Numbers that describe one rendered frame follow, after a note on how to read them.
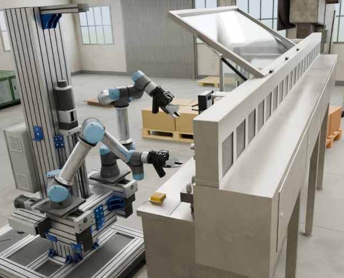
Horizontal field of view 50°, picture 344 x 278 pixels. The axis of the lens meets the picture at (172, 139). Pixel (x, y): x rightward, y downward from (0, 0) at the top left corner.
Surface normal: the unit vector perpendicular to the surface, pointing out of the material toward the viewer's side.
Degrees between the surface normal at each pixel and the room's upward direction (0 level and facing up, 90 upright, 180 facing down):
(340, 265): 0
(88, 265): 0
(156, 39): 90
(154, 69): 90
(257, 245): 90
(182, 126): 90
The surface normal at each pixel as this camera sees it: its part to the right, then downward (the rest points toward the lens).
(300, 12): -0.67, 0.31
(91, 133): 0.36, 0.19
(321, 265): -0.06, -0.94
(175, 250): -0.44, 0.33
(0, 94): 0.86, 0.12
